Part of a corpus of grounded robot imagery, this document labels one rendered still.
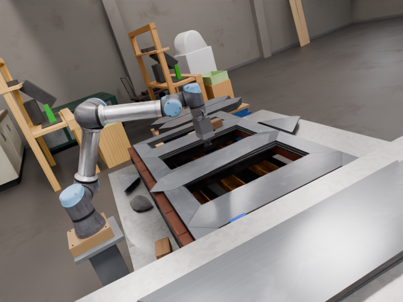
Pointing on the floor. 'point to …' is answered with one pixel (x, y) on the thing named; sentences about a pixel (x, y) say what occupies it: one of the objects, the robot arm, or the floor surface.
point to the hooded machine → (193, 54)
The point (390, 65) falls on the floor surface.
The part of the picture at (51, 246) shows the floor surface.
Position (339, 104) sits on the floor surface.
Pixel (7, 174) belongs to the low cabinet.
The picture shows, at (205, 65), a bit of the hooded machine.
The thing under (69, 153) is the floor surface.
